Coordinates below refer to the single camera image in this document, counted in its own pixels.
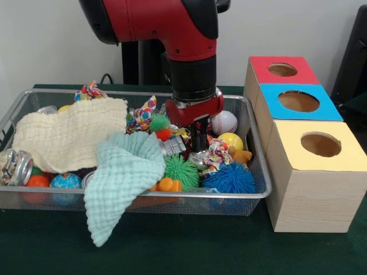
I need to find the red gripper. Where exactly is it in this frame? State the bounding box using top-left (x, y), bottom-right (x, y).
top-left (165, 93), bottom-right (225, 152)

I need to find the colourful spotted fabric scrap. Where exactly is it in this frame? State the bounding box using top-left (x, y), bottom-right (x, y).
top-left (202, 139), bottom-right (235, 175)
top-left (126, 95), bottom-right (158, 134)

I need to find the mint muslin cloth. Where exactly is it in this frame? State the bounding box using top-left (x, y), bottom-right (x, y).
top-left (84, 132), bottom-right (166, 248)

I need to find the shallow clear mesh bin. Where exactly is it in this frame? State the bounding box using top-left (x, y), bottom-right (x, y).
top-left (0, 88), bottom-right (272, 217)

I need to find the wooden box with three holes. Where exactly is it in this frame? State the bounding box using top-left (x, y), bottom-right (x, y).
top-left (243, 56), bottom-right (367, 233)

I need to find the white baseball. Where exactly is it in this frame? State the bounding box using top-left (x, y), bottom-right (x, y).
top-left (211, 111), bottom-right (239, 135)

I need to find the yellow tennis ball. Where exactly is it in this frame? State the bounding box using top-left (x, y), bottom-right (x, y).
top-left (217, 132), bottom-right (244, 151)

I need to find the green spiky ball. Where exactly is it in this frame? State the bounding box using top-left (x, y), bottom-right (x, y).
top-left (163, 154), bottom-right (200, 191)

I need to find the blue spiky ball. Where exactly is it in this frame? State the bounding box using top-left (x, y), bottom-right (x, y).
top-left (202, 162), bottom-right (256, 194)

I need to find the orange rubber toy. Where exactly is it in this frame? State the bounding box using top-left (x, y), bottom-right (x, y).
top-left (149, 177), bottom-right (184, 193)

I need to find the dark green table cloth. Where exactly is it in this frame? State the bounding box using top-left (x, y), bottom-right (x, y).
top-left (0, 84), bottom-right (367, 275)

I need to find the cream muslin cloth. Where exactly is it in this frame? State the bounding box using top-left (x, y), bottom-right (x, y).
top-left (13, 97), bottom-right (129, 175)

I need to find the blue globe ball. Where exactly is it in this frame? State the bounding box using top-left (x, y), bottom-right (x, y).
top-left (50, 172), bottom-right (83, 206)

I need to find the black monitor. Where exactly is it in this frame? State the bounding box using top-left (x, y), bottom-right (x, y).
top-left (331, 4), bottom-right (367, 100)

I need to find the crushed printed can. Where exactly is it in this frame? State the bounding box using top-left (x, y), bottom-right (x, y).
top-left (0, 148), bottom-right (34, 187)

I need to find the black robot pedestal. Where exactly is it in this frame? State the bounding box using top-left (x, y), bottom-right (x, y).
top-left (122, 40), bottom-right (173, 85)

